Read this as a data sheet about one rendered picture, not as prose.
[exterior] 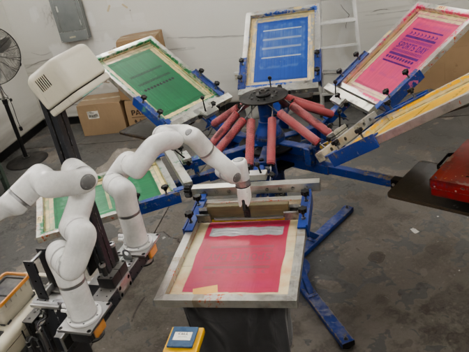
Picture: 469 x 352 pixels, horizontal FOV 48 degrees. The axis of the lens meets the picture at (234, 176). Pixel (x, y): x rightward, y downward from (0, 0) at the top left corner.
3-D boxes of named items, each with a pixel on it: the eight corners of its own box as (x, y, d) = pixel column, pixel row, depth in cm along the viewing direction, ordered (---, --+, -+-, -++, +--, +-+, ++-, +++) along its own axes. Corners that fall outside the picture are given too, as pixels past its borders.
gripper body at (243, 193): (236, 177, 256) (240, 197, 261) (232, 188, 247) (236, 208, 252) (252, 177, 254) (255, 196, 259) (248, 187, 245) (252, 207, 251)
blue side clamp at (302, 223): (309, 237, 243) (307, 225, 240) (298, 237, 245) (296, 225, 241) (313, 203, 269) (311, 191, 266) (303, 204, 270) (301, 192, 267)
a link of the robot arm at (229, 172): (194, 154, 235) (220, 181, 248) (209, 162, 225) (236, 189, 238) (206, 140, 236) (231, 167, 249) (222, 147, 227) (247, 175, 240)
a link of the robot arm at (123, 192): (124, 223, 212) (113, 188, 205) (111, 211, 223) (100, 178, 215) (145, 212, 217) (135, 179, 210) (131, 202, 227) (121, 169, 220)
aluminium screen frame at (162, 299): (297, 308, 202) (296, 300, 200) (155, 307, 216) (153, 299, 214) (310, 201, 269) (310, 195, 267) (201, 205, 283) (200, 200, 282)
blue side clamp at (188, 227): (195, 240, 257) (191, 228, 254) (185, 240, 258) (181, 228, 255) (209, 207, 283) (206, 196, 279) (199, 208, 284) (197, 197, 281)
